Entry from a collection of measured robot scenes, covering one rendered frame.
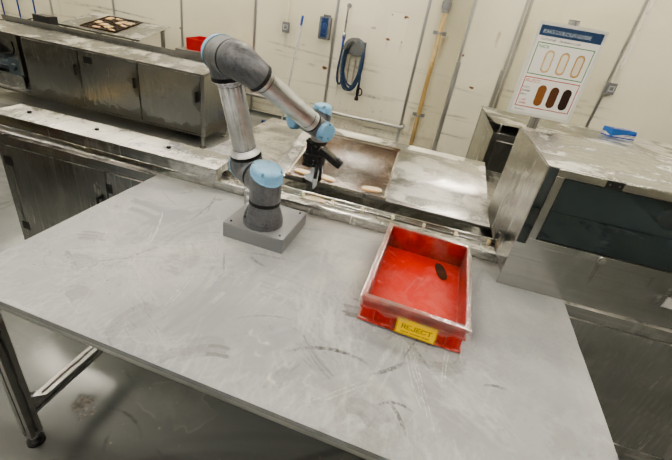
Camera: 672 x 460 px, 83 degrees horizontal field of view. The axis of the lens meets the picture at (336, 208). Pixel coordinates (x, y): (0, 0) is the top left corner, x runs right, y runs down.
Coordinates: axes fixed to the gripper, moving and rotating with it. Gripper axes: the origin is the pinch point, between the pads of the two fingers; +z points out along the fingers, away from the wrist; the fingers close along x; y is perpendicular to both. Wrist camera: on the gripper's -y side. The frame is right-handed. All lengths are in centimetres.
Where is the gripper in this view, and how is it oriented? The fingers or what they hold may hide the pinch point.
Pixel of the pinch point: (317, 183)
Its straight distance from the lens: 171.3
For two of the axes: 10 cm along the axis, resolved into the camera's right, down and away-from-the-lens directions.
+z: -1.5, 8.7, 4.7
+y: -9.6, -2.5, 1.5
